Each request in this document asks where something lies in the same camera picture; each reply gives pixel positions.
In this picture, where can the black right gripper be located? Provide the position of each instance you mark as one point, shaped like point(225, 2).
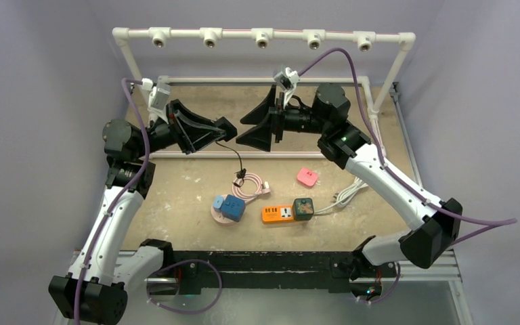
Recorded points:
point(276, 118)

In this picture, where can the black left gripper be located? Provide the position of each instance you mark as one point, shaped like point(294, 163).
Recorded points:
point(218, 126)

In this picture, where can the black power adapter with cord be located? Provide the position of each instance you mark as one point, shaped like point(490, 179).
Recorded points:
point(241, 174)

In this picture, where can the blue cube socket adapter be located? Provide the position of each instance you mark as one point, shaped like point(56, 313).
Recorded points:
point(233, 208)

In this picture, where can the pink round socket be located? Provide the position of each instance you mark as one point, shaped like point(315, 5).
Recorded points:
point(220, 219)

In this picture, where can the dark green cube plug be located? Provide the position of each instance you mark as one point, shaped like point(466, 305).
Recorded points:
point(303, 209)

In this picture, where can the light blue USB charger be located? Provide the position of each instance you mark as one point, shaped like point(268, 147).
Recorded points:
point(218, 202)

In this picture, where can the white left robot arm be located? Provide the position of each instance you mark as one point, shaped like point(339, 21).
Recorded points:
point(96, 288)

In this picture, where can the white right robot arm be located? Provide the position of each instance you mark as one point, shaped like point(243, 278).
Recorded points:
point(432, 229)

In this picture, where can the pink small charger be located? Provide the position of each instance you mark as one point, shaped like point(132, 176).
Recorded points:
point(307, 177)

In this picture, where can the orange power strip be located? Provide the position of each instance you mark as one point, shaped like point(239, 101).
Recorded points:
point(277, 214)

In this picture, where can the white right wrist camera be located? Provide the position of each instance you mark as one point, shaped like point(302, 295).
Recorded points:
point(287, 79)

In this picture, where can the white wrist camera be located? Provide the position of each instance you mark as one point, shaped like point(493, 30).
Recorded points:
point(158, 97)
point(287, 79)

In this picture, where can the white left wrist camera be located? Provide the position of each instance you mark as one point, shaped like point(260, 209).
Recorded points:
point(158, 97)

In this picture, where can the white PVC pipe frame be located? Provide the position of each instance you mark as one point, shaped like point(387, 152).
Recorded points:
point(243, 68)

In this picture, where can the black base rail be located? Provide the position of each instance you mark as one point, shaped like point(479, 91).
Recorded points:
point(334, 271)

